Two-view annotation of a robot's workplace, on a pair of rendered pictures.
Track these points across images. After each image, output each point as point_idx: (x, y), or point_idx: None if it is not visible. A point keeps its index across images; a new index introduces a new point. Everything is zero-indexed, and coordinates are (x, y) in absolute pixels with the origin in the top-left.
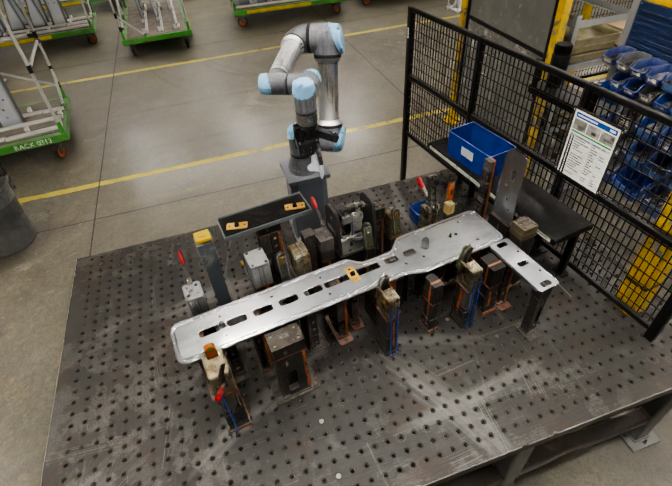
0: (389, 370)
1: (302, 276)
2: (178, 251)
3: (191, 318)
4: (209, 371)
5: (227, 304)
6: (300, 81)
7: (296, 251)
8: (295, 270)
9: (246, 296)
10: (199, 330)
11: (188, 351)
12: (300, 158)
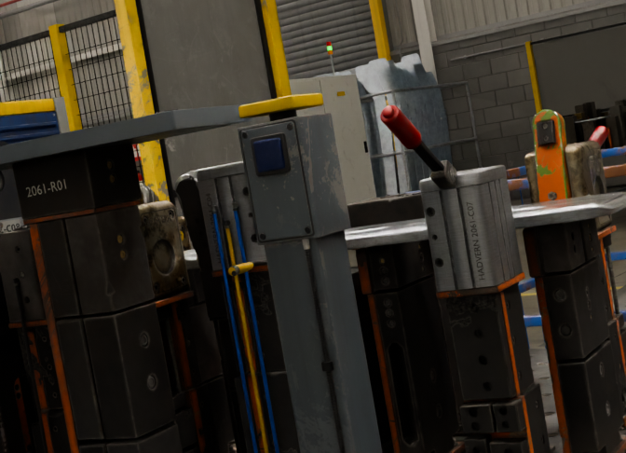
0: None
1: (195, 255)
2: (389, 106)
3: (528, 212)
4: (583, 142)
5: (413, 226)
6: None
7: (145, 203)
8: (182, 261)
9: (352, 235)
10: (535, 209)
11: (598, 196)
12: None
